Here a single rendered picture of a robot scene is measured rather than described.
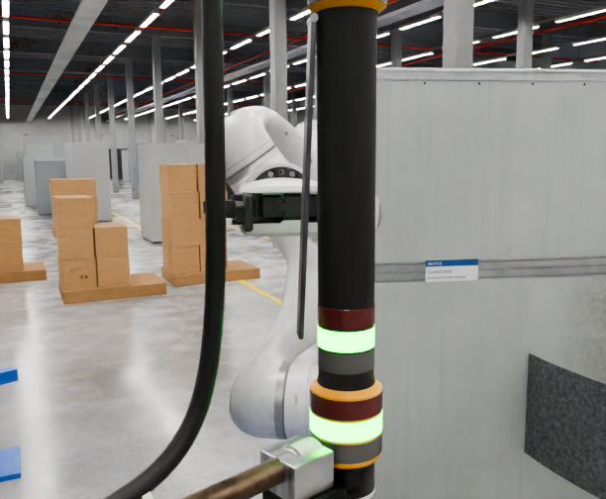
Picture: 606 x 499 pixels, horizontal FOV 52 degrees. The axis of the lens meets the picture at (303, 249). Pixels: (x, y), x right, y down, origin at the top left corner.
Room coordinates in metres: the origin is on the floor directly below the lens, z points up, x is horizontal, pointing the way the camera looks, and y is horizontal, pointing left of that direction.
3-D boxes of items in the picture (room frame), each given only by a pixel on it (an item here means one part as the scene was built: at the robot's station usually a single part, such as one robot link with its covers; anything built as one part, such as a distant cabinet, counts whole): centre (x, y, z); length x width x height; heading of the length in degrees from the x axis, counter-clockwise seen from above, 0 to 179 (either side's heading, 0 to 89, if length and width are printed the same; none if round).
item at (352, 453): (0.35, -0.02, 1.53); 0.04 x 0.04 x 0.01
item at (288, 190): (0.65, 0.02, 1.65); 0.11 x 0.10 x 0.07; 8
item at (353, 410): (0.35, -0.02, 1.56); 0.04 x 0.04 x 0.01
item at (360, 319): (0.35, -0.02, 1.61); 0.03 x 0.03 x 0.01
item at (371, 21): (0.35, -0.02, 1.67); 0.03 x 0.03 x 0.21
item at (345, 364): (0.35, -0.02, 1.58); 0.03 x 0.03 x 0.01
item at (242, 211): (0.56, 0.06, 1.65); 0.07 x 0.03 x 0.03; 8
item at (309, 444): (0.33, 0.00, 1.53); 0.02 x 0.02 x 0.02; 43
